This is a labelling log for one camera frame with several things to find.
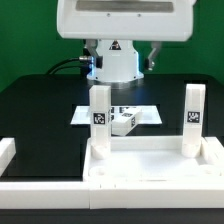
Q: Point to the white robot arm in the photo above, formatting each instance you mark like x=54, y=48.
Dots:
x=120, y=62

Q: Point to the white marker base plate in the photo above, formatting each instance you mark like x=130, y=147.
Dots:
x=150, y=114

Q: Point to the white desk tabletop tray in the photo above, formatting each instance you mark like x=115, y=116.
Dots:
x=153, y=158

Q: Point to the white L-shaped fence wall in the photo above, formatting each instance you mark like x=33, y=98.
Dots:
x=196, y=192

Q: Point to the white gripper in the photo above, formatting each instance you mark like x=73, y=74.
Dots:
x=147, y=20

